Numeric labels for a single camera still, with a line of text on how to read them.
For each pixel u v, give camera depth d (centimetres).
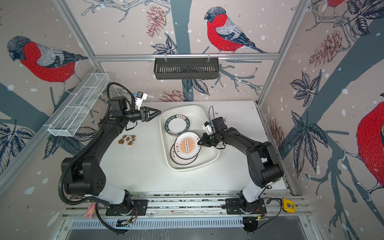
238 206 73
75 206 75
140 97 71
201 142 80
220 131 74
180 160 88
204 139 78
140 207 73
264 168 46
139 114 71
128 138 97
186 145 90
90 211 71
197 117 110
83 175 43
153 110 79
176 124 105
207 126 85
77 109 77
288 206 72
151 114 78
